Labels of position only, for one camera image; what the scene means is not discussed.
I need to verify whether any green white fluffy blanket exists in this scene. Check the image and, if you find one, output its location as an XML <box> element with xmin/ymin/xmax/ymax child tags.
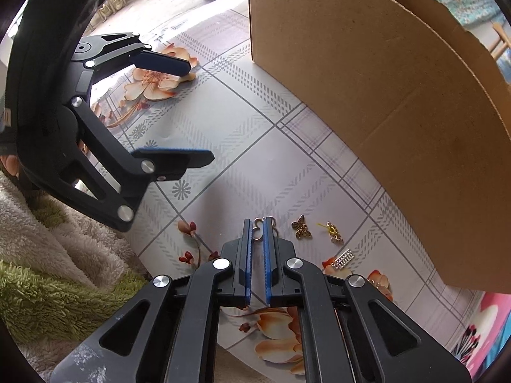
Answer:
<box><xmin>0</xmin><ymin>169</ymin><xmax>148</xmax><ymax>352</ymax></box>

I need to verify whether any brown cardboard box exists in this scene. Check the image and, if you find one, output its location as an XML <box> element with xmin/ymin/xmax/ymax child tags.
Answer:
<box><xmin>248</xmin><ymin>0</ymin><xmax>511</xmax><ymax>294</ymax></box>

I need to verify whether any pink floral blanket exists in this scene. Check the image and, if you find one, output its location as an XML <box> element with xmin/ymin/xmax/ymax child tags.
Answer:
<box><xmin>451</xmin><ymin>291</ymin><xmax>511</xmax><ymax>376</ymax></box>

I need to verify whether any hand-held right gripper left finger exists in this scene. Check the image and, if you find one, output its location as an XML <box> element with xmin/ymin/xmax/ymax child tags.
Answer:
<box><xmin>50</xmin><ymin>219</ymin><xmax>253</xmax><ymax>383</ymax></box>

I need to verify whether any person's left hand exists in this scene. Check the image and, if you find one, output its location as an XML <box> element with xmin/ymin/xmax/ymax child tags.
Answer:
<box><xmin>0</xmin><ymin>152</ymin><xmax>21</xmax><ymax>177</ymax></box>

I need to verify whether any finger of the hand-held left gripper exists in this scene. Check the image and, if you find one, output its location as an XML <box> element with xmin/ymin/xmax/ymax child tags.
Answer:
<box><xmin>60</xmin><ymin>96</ymin><xmax>215</xmax><ymax>232</ymax></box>
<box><xmin>72</xmin><ymin>32</ymin><xmax>191</xmax><ymax>77</ymax></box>

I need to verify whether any gold clasp charm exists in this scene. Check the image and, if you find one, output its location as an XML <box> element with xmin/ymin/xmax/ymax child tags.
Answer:
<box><xmin>253</xmin><ymin>216</ymin><xmax>278</xmax><ymax>242</ymax></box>

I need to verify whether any silver rectangular charm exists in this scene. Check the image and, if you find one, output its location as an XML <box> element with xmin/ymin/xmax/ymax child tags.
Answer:
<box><xmin>331</xmin><ymin>248</ymin><xmax>356</xmax><ymax>271</ymax></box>

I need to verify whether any small gold dangle charm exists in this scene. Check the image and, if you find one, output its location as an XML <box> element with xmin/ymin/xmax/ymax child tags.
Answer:
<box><xmin>317</xmin><ymin>221</ymin><xmax>344</xmax><ymax>244</ymax></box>

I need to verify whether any wooden rack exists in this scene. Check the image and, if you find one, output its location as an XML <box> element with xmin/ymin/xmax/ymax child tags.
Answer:
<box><xmin>489</xmin><ymin>22</ymin><xmax>511</xmax><ymax>64</ymax></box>

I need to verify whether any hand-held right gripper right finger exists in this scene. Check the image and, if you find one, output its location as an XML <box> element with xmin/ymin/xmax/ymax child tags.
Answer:
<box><xmin>263</xmin><ymin>219</ymin><xmax>472</xmax><ymax>383</ymax></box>

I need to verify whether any bronze butterfly pendant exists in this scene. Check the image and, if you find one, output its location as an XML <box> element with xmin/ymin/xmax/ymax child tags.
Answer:
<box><xmin>291</xmin><ymin>214</ymin><xmax>313</xmax><ymax>241</ymax></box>

